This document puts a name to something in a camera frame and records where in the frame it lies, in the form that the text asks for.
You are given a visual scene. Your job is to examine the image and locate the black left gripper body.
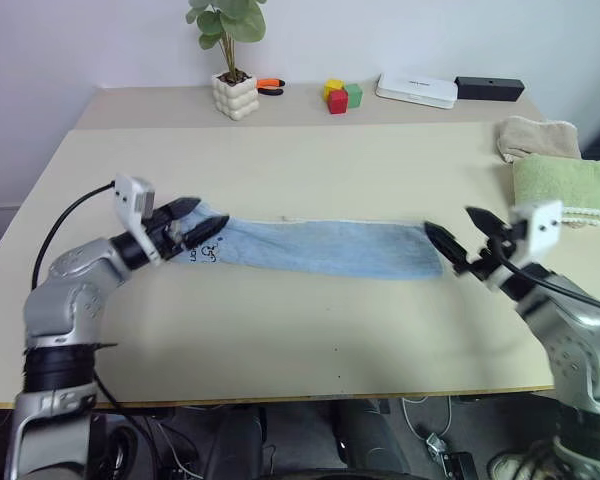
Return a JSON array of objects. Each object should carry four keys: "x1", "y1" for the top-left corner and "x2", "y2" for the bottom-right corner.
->
[{"x1": 146, "y1": 202, "x2": 192, "y2": 260}]

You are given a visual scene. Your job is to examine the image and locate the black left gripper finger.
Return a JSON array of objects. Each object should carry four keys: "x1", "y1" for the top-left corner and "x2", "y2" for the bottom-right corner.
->
[
  {"x1": 167, "y1": 195, "x2": 202, "y2": 222},
  {"x1": 181, "y1": 215, "x2": 231, "y2": 248}
]

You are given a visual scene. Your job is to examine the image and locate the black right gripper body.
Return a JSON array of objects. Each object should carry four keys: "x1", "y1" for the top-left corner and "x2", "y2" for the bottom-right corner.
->
[{"x1": 458, "y1": 222, "x2": 526, "y2": 282}]

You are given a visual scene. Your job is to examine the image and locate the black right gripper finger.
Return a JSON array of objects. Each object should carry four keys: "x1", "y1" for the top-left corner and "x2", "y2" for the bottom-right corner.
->
[
  {"x1": 465, "y1": 205, "x2": 507, "y2": 238},
  {"x1": 422, "y1": 220, "x2": 470, "y2": 275}
]

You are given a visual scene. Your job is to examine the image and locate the light blue towel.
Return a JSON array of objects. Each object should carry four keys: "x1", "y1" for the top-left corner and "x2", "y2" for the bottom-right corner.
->
[{"x1": 171, "y1": 201, "x2": 445, "y2": 282}]

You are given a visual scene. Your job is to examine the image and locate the green folded towel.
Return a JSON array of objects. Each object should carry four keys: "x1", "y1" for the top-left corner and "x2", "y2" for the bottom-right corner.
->
[{"x1": 510, "y1": 153, "x2": 600, "y2": 229}]

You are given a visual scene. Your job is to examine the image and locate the beige folded towel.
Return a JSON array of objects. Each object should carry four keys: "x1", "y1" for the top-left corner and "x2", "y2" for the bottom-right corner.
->
[{"x1": 495, "y1": 115, "x2": 583, "y2": 164}]

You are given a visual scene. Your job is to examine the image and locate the cream bubble plant pot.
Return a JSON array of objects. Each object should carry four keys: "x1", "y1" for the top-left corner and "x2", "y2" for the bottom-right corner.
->
[{"x1": 210, "y1": 71, "x2": 260, "y2": 123}]

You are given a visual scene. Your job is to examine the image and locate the black rectangular box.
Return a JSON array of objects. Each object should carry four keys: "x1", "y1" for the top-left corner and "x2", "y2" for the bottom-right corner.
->
[{"x1": 453, "y1": 75, "x2": 527, "y2": 104}]

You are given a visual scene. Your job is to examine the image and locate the orange black pliers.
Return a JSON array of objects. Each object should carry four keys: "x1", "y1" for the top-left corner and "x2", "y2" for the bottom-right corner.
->
[{"x1": 255, "y1": 76, "x2": 287, "y2": 98}]

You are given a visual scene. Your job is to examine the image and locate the white flat box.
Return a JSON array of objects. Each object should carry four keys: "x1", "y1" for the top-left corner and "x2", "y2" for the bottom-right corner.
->
[{"x1": 375, "y1": 72, "x2": 459, "y2": 111}]

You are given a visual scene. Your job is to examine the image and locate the red cube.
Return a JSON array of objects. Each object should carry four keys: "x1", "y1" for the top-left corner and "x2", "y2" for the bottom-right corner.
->
[{"x1": 328, "y1": 89, "x2": 350, "y2": 116}]

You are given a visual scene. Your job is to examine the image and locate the green leafy plant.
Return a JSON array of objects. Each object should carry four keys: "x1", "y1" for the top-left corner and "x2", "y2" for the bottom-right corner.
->
[{"x1": 185, "y1": 0, "x2": 268, "y2": 84}]

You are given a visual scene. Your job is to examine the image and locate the metal clamp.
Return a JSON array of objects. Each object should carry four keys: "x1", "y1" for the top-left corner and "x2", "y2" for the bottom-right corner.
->
[{"x1": 424, "y1": 431, "x2": 479, "y2": 480}]

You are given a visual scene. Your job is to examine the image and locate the white shoe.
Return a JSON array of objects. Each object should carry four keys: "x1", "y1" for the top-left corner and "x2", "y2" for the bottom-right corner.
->
[{"x1": 488, "y1": 438, "x2": 559, "y2": 480}]

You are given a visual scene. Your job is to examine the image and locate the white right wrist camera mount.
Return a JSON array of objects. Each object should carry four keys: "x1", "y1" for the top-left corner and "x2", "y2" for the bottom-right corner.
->
[{"x1": 508, "y1": 199, "x2": 565, "y2": 267}]

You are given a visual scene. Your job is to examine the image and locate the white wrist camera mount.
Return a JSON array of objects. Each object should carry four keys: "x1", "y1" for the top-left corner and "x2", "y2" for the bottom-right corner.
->
[
  {"x1": 111, "y1": 172, "x2": 163, "y2": 265},
  {"x1": 508, "y1": 199, "x2": 565, "y2": 267}
]

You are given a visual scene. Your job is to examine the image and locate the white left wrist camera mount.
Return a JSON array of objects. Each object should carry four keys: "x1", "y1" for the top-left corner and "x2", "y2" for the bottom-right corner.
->
[{"x1": 111, "y1": 172, "x2": 163, "y2": 265}]

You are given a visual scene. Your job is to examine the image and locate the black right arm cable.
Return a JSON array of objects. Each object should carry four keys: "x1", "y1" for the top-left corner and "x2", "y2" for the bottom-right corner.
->
[{"x1": 493, "y1": 238, "x2": 600, "y2": 319}]

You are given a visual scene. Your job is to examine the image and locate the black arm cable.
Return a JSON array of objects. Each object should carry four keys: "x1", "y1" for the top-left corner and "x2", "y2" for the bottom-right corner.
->
[
  {"x1": 30, "y1": 181, "x2": 119, "y2": 292},
  {"x1": 493, "y1": 238, "x2": 600, "y2": 319}
]

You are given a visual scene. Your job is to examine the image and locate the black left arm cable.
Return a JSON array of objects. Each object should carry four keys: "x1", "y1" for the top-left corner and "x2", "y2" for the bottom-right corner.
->
[{"x1": 30, "y1": 181, "x2": 119, "y2": 292}]

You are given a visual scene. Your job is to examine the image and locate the thin white cable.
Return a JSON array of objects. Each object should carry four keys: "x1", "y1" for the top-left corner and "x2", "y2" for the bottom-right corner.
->
[{"x1": 401, "y1": 396, "x2": 455, "y2": 442}]

